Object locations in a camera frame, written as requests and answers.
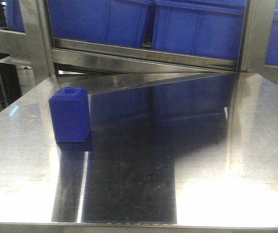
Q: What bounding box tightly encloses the blue square bottle part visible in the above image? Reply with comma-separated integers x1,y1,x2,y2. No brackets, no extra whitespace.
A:
49,86,91,143

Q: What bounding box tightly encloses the blue bin centre left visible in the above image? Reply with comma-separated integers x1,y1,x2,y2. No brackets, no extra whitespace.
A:
48,0,154,48

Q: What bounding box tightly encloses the blue bin centre right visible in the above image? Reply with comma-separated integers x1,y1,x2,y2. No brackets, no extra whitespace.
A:
151,0,245,61

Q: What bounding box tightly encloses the blue bin far left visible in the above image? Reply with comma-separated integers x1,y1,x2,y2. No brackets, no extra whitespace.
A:
5,0,25,33

